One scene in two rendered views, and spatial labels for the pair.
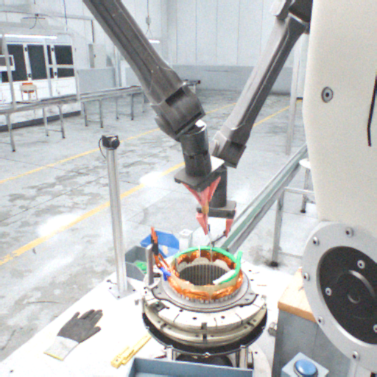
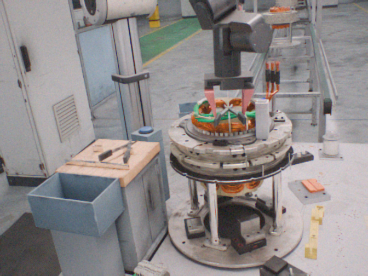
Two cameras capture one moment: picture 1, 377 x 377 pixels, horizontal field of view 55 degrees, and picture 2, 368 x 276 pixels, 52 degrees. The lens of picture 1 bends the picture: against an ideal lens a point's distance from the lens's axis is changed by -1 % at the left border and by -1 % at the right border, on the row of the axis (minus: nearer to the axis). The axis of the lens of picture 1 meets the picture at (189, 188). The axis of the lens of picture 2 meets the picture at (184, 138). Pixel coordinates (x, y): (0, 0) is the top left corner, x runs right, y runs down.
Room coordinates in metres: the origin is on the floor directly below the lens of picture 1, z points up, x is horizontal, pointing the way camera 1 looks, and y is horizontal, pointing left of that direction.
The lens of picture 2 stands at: (1.69, -0.31, 1.45)
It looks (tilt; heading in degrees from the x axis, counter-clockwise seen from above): 22 degrees down; 170
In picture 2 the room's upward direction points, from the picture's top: 6 degrees counter-clockwise
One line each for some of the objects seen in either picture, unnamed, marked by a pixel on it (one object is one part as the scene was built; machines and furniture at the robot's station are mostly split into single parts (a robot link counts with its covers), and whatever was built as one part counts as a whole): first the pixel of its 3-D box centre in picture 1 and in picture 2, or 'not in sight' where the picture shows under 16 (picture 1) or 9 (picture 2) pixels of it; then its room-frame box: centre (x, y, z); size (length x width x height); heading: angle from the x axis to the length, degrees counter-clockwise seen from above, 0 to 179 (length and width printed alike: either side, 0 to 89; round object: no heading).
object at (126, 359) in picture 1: (139, 341); (315, 228); (0.90, 0.16, 0.80); 0.22 x 0.04 x 0.03; 146
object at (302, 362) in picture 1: (305, 367); (145, 128); (0.57, -0.24, 1.04); 0.04 x 0.04 x 0.01
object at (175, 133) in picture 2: (204, 283); (229, 127); (0.79, -0.04, 1.09); 0.32 x 0.32 x 0.01
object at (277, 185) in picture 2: not in sight; (277, 195); (0.87, 0.06, 0.91); 0.02 x 0.02 x 0.21
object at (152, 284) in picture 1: (151, 268); (272, 94); (0.76, 0.09, 1.15); 0.03 x 0.02 x 0.12; 139
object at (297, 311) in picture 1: (325, 296); (110, 160); (0.79, -0.36, 1.05); 0.20 x 0.19 x 0.02; 148
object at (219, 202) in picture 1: (216, 197); (227, 66); (0.92, -0.07, 1.28); 0.10 x 0.07 x 0.07; 75
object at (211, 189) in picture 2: not in sight; (213, 212); (0.89, -0.12, 0.91); 0.02 x 0.02 x 0.21
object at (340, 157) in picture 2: not in sight; (331, 143); (0.48, 0.46, 0.83); 0.09 x 0.09 x 0.10; 63
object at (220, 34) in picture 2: (215, 176); (228, 36); (0.92, -0.07, 1.34); 0.07 x 0.06 x 0.07; 25
